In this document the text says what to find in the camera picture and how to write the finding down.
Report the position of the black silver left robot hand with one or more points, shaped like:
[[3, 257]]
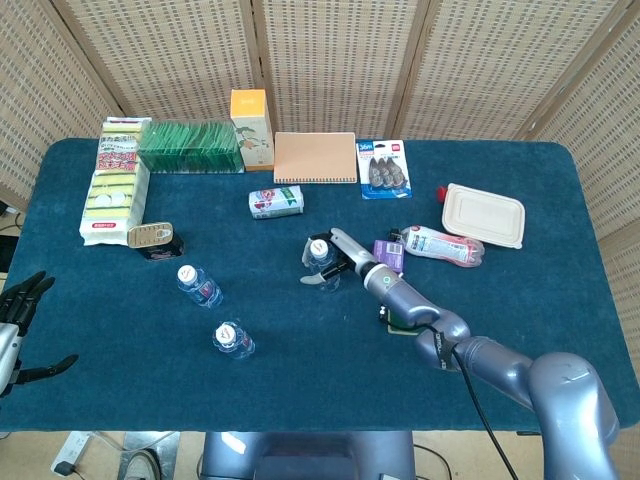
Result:
[[15, 307]]

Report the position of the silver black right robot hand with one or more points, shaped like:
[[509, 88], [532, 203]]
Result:
[[352, 252]]

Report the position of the purple small carton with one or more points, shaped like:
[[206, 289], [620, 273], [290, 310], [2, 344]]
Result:
[[387, 252]]

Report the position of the green yellow scouring sponge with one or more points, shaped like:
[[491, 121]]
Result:
[[397, 326]]

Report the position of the white red labelled drink bottle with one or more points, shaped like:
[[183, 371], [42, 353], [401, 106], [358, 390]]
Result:
[[440, 245]]

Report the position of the blue correction tape blister pack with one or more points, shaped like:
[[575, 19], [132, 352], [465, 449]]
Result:
[[384, 170]]

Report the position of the white green printed can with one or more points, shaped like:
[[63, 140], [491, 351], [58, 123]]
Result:
[[275, 202]]

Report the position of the orange spiral notebook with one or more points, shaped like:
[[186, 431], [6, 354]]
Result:
[[315, 157]]

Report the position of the red round plastic object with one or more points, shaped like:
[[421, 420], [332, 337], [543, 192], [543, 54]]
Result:
[[443, 193]]

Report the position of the beige lidded food container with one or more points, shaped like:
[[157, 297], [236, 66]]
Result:
[[482, 215]]

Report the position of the blue table cloth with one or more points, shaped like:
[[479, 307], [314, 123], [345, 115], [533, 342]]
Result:
[[300, 390]]

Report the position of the yellow white sponge multipack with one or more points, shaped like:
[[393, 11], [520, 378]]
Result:
[[112, 190]]

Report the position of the white power strip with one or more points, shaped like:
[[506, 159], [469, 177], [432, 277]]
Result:
[[70, 450]]

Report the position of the black gold luncheon meat tin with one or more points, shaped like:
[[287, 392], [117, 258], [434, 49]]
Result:
[[150, 235]]

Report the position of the orange cream pomelo carton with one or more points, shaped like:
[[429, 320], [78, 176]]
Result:
[[250, 125]]

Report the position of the black power plug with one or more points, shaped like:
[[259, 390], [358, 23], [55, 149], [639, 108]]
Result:
[[63, 468]]

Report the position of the woven folding screen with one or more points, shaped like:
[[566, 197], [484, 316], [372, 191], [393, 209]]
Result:
[[325, 65]]

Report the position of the metal table foot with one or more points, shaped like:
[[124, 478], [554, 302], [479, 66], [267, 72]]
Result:
[[150, 445]]

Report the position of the clear box of green sachets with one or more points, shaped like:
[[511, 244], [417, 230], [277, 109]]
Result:
[[190, 145]]

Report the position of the grey-blue robot torso base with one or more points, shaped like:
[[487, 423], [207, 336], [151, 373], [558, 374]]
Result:
[[300, 455]]

